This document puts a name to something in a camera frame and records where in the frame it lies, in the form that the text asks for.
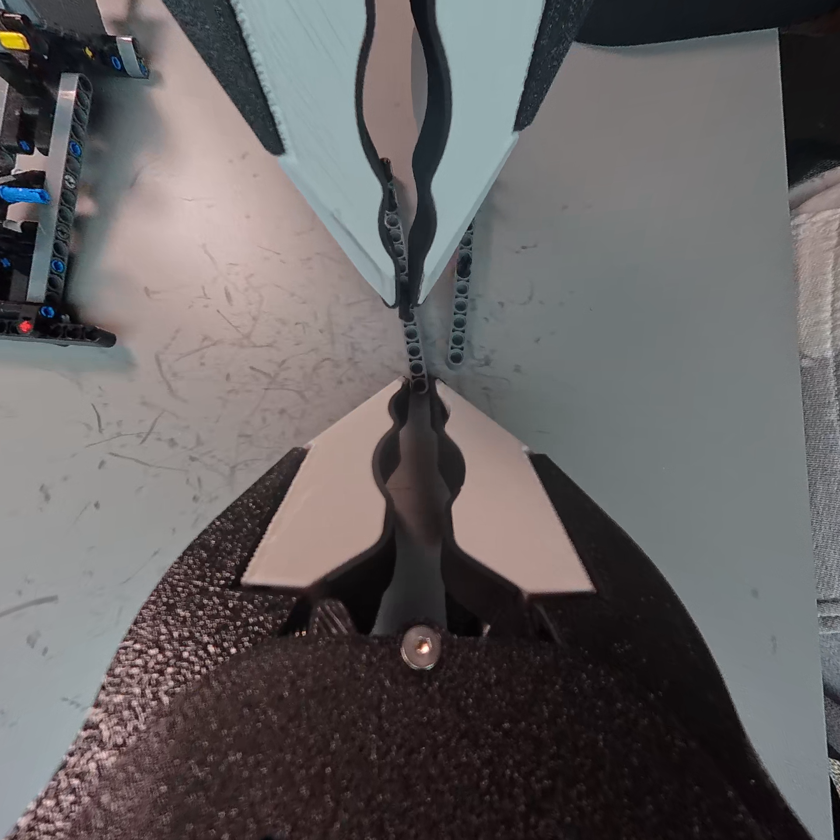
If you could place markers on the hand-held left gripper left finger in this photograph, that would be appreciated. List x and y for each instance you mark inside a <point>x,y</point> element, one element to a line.
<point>315,525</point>

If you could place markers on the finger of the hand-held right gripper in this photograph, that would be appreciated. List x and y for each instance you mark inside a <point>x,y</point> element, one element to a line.
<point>485,79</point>
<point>315,98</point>

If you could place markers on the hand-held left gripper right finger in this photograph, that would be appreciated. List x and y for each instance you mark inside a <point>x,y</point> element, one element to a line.
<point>518,525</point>

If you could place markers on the black connector pin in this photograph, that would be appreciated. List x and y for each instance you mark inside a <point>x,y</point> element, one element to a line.
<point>463,264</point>
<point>388,172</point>

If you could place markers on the toy truck chassis assembly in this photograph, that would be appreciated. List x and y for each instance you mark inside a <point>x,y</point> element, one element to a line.
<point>62,131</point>

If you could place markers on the long grey perforated beam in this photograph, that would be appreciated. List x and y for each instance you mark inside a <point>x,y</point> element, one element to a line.
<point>415,348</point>

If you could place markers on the long grey beam with pins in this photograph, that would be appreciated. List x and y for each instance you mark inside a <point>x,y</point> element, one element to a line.
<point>457,328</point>

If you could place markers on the person's grey hoodie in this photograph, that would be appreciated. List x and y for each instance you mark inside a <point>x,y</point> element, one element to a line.
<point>817,394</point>

